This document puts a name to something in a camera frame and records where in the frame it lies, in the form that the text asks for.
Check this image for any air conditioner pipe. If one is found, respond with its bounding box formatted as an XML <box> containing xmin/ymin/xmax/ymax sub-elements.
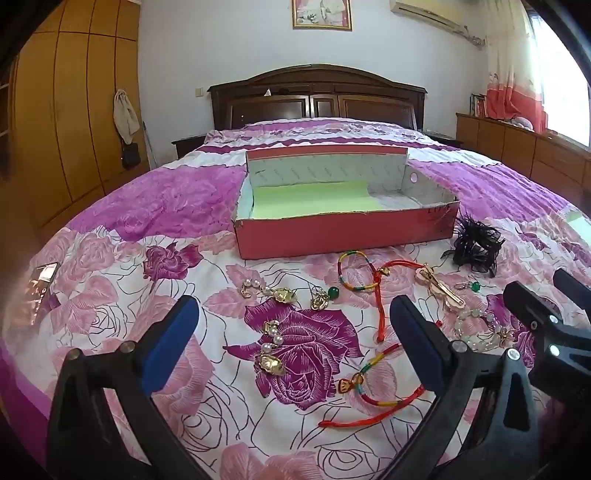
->
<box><xmin>461</xmin><ymin>25</ymin><xmax>486</xmax><ymax>49</ymax></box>

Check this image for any wooden low cabinet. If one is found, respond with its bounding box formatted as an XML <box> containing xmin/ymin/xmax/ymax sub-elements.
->
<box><xmin>455</xmin><ymin>112</ymin><xmax>591</xmax><ymax>206</ymax></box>

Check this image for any pink cardboard box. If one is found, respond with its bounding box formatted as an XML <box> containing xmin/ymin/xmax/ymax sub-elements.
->
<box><xmin>232</xmin><ymin>147</ymin><xmax>461</xmax><ymax>260</ymax></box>

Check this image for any dark wooden headboard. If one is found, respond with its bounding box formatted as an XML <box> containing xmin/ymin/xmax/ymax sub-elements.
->
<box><xmin>208</xmin><ymin>64</ymin><xmax>428</xmax><ymax>133</ymax></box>

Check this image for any pink flower gold hair clip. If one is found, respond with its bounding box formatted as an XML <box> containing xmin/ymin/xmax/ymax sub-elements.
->
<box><xmin>414</xmin><ymin>264</ymin><xmax>467</xmax><ymax>308</ymax></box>

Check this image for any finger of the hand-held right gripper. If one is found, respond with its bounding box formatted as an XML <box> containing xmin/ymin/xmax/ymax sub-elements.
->
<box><xmin>503</xmin><ymin>281</ymin><xmax>591</xmax><ymax>402</ymax></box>
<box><xmin>553</xmin><ymin>268</ymin><xmax>591</xmax><ymax>308</ymax></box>

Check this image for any white air conditioner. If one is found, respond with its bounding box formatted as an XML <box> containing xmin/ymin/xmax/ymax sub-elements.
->
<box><xmin>389</xmin><ymin>0</ymin><xmax>463</xmax><ymax>31</ymax></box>

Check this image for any window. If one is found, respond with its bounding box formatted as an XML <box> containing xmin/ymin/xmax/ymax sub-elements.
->
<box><xmin>531</xmin><ymin>13</ymin><xmax>591</xmax><ymax>149</ymax></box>

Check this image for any wooden wardrobe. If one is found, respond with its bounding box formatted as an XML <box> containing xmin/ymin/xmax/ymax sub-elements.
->
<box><xmin>0</xmin><ymin>0</ymin><xmax>154</xmax><ymax>234</ymax></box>

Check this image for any white and red curtain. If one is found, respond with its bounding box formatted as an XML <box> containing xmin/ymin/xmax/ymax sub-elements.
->
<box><xmin>482</xmin><ymin>0</ymin><xmax>550</xmax><ymax>134</ymax></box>

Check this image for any green paper sheet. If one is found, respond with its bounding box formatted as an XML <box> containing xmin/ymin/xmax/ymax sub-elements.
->
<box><xmin>564</xmin><ymin>209</ymin><xmax>591</xmax><ymax>237</ymax></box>

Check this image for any beige cloth bag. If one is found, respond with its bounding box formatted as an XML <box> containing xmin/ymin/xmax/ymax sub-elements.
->
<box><xmin>113</xmin><ymin>89</ymin><xmax>140</xmax><ymax>145</ymax></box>

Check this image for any green paper liner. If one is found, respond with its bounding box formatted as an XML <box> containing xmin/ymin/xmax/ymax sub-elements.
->
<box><xmin>252</xmin><ymin>182</ymin><xmax>382</xmax><ymax>217</ymax></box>

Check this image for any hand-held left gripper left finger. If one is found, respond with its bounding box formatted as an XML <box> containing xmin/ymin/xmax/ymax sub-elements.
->
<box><xmin>46</xmin><ymin>295</ymin><xmax>213</xmax><ymax>480</ymax></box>

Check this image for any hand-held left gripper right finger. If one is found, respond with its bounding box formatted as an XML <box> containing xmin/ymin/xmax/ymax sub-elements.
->
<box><xmin>390</xmin><ymin>295</ymin><xmax>541</xmax><ymax>480</ymax></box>

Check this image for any pale bead bracelet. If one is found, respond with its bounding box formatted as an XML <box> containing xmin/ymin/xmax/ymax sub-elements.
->
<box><xmin>454</xmin><ymin>306</ymin><xmax>514</xmax><ymax>354</ymax></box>

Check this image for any smartphone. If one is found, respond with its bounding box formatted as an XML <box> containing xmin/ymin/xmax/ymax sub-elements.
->
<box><xmin>13</xmin><ymin>261</ymin><xmax>62</xmax><ymax>325</ymax></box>

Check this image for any black hanging bag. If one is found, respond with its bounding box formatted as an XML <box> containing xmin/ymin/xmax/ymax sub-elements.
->
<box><xmin>120</xmin><ymin>142</ymin><xmax>142</xmax><ymax>169</ymax></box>

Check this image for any black feather hair accessory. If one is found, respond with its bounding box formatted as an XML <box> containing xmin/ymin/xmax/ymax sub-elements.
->
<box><xmin>441</xmin><ymin>216</ymin><xmax>506</xmax><ymax>278</ymax></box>

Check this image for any floral purple pink bedspread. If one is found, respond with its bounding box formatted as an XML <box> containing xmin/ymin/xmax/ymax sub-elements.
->
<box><xmin>0</xmin><ymin>117</ymin><xmax>591</xmax><ymax>480</ymax></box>

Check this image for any framed wall picture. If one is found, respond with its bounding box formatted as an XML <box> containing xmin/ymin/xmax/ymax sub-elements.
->
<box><xmin>291</xmin><ymin>0</ymin><xmax>354</xmax><ymax>32</ymax></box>

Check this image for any rainbow string bracelet red cord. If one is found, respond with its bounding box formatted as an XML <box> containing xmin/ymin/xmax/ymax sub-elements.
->
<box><xmin>318</xmin><ymin>343</ymin><xmax>426</xmax><ymax>428</ymax></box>
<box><xmin>338</xmin><ymin>251</ymin><xmax>432</xmax><ymax>343</ymax></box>

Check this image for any dark wooden nightstand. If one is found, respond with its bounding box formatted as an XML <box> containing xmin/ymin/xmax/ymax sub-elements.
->
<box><xmin>422</xmin><ymin>129</ymin><xmax>465</xmax><ymax>148</ymax></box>
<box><xmin>171</xmin><ymin>134</ymin><xmax>209</xmax><ymax>160</ymax></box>

